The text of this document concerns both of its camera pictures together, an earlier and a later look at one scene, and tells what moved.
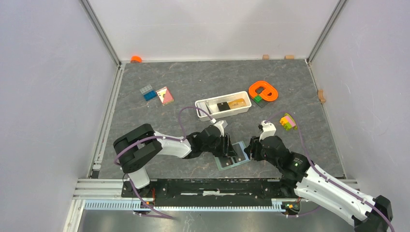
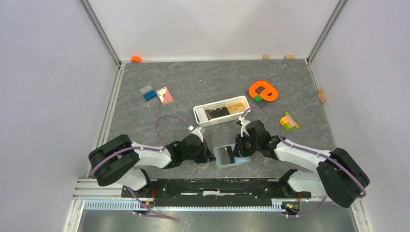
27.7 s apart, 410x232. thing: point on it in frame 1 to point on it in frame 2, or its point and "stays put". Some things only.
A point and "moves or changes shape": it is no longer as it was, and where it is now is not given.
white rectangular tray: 224,105 moves or changes shape
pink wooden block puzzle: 165,95 stays put
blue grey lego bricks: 148,93 stays put
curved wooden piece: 321,96 stays put
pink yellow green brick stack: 287,122 stays put
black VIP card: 225,161 moves or changes shape
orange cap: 136,59 stays put
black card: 223,106 to 212,113
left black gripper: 226,150 to 207,155
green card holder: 224,163 stays put
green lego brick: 257,98 stays put
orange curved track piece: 269,88 stays put
